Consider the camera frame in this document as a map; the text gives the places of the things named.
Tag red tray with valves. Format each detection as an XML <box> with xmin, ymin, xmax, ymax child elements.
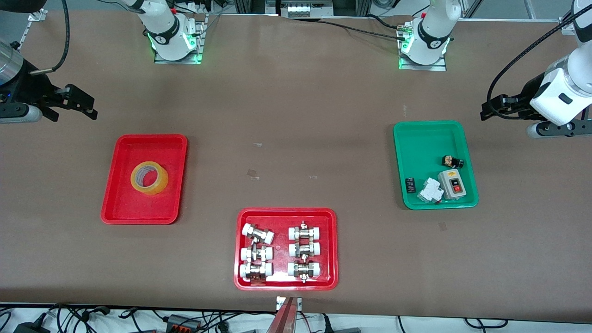
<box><xmin>234</xmin><ymin>207</ymin><xmax>339</xmax><ymax>291</ymax></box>

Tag white circuit breaker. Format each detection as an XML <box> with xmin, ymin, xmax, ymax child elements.
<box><xmin>417</xmin><ymin>178</ymin><xmax>443</xmax><ymax>204</ymax></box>

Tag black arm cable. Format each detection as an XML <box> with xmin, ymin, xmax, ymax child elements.
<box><xmin>28</xmin><ymin>0</ymin><xmax>71</xmax><ymax>74</ymax></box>
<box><xmin>486</xmin><ymin>4</ymin><xmax>592</xmax><ymax>109</ymax></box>

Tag green plastic tray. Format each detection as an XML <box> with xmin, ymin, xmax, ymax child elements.
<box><xmin>393</xmin><ymin>120</ymin><xmax>479</xmax><ymax>210</ymax></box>

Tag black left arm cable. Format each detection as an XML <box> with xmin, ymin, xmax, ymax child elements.
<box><xmin>486</xmin><ymin>4</ymin><xmax>592</xmax><ymax>109</ymax></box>

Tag red aluminium post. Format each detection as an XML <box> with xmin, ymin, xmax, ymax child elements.
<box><xmin>266</xmin><ymin>297</ymin><xmax>296</xmax><ymax>333</ymax></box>

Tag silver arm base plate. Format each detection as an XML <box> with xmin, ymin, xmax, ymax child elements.
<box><xmin>398</xmin><ymin>21</ymin><xmax>447</xmax><ymax>71</ymax></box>
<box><xmin>154</xmin><ymin>13</ymin><xmax>207</xmax><ymax>64</ymax></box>

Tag plain red plastic tray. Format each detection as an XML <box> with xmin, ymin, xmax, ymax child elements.
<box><xmin>101</xmin><ymin>134</ymin><xmax>188</xmax><ymax>225</ymax></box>

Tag black power adapter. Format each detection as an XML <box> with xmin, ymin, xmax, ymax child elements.
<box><xmin>14</xmin><ymin>321</ymin><xmax>50</xmax><ymax>333</ymax></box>

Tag clear yellowish tape roll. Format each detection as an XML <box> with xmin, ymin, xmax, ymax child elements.
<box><xmin>130</xmin><ymin>161</ymin><xmax>169</xmax><ymax>195</ymax></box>

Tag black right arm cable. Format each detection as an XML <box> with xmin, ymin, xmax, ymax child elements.
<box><xmin>28</xmin><ymin>0</ymin><xmax>71</xmax><ymax>74</ymax></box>

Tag grey orange cable hub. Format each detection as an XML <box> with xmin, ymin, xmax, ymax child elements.
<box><xmin>166</xmin><ymin>314</ymin><xmax>202</xmax><ymax>332</ymax></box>

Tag white power strip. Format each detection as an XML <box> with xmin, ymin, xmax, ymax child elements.
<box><xmin>288</xmin><ymin>4</ymin><xmax>333</xmax><ymax>18</ymax></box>

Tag grey on-off switch box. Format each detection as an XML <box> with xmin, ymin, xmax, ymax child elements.
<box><xmin>437</xmin><ymin>169</ymin><xmax>473</xmax><ymax>200</ymax></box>

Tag metal valve white ends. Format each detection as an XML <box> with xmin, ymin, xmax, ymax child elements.
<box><xmin>287</xmin><ymin>261</ymin><xmax>322</xmax><ymax>283</ymax></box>
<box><xmin>240</xmin><ymin>262</ymin><xmax>273</xmax><ymax>282</ymax></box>
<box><xmin>242</xmin><ymin>223</ymin><xmax>275</xmax><ymax>245</ymax></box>
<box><xmin>240</xmin><ymin>245</ymin><xmax>273</xmax><ymax>262</ymax></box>
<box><xmin>288</xmin><ymin>221</ymin><xmax>322</xmax><ymax>241</ymax></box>
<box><xmin>289</xmin><ymin>240</ymin><xmax>321</xmax><ymax>259</ymax></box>

